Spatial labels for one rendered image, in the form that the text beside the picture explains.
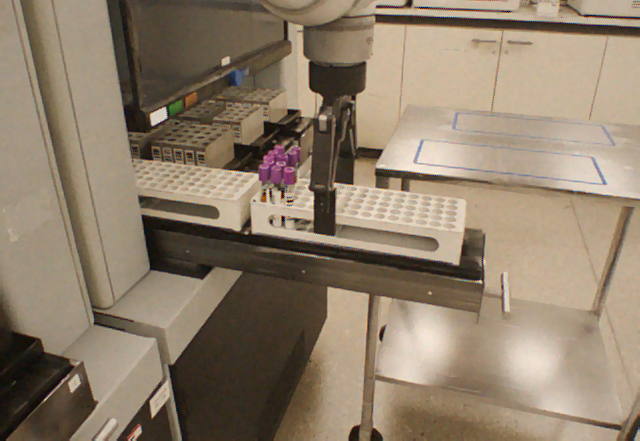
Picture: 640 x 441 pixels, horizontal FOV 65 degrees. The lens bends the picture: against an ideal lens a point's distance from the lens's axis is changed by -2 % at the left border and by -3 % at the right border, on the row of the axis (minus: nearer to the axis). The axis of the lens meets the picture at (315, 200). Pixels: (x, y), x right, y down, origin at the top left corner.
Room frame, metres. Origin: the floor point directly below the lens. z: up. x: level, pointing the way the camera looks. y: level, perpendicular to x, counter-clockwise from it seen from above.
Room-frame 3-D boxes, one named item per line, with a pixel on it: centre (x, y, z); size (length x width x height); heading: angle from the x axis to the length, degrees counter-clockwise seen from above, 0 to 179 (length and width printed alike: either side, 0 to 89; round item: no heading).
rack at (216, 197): (0.75, 0.24, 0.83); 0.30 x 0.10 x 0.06; 73
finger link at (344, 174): (0.72, -0.04, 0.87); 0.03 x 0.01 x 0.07; 73
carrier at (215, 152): (0.89, 0.18, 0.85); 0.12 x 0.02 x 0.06; 164
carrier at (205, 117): (1.06, 0.23, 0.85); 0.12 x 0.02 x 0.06; 163
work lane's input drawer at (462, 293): (0.70, 0.07, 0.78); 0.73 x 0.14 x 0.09; 73
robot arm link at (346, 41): (0.67, -0.03, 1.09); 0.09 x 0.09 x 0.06
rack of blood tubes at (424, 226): (0.66, -0.06, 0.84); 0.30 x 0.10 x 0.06; 73
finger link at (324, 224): (0.61, -0.01, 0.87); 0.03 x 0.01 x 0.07; 73
